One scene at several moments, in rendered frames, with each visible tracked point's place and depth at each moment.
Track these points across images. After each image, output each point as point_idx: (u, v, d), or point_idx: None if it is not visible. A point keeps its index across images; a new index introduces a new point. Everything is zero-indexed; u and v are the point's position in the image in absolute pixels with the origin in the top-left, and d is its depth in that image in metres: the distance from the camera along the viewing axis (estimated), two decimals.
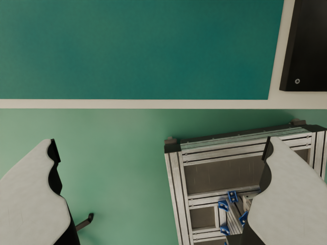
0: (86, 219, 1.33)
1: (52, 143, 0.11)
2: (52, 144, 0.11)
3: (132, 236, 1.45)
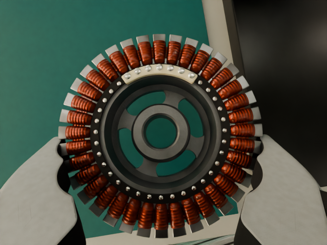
0: None
1: (62, 140, 0.11)
2: (62, 141, 0.11)
3: None
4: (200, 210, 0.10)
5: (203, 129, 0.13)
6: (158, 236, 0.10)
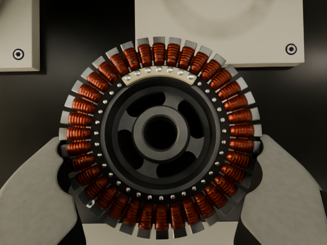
0: None
1: (62, 140, 0.11)
2: (62, 141, 0.11)
3: None
4: (201, 210, 0.10)
5: (203, 130, 0.13)
6: (158, 236, 0.10)
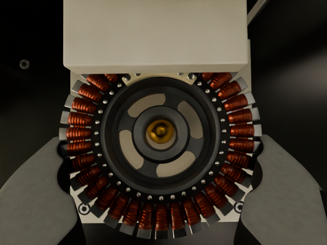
0: None
1: (62, 140, 0.11)
2: (62, 141, 0.11)
3: None
4: (201, 210, 0.10)
5: (203, 130, 0.13)
6: (158, 236, 0.10)
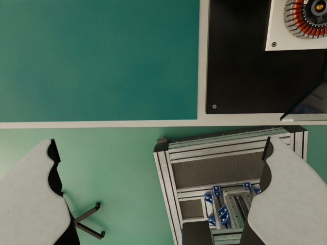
0: (93, 207, 1.54)
1: (52, 143, 0.11)
2: (52, 144, 0.11)
3: (135, 222, 1.64)
4: None
5: None
6: None
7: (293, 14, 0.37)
